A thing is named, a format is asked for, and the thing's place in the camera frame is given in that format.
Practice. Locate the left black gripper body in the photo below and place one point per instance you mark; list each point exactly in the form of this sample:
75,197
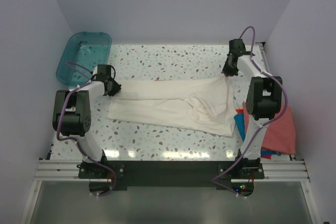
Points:
113,87

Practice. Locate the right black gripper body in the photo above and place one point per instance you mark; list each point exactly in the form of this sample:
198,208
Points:
230,67

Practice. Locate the white t shirt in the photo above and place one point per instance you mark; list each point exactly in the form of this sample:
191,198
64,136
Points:
202,105

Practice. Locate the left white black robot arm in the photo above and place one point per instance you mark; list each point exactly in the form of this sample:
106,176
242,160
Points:
72,118

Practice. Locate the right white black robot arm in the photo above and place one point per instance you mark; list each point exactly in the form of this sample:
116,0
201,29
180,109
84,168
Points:
263,102

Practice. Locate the teal plastic bin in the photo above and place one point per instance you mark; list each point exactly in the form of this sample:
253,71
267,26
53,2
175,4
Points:
83,52

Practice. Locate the blue folded t shirt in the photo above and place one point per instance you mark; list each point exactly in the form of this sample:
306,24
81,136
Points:
242,125

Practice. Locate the pink folded t shirt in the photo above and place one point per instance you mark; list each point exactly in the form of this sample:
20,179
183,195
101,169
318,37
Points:
280,136

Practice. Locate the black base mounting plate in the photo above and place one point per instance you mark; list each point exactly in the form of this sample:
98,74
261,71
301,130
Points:
121,175

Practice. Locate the aluminium extrusion rail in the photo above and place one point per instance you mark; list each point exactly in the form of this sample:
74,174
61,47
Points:
274,171

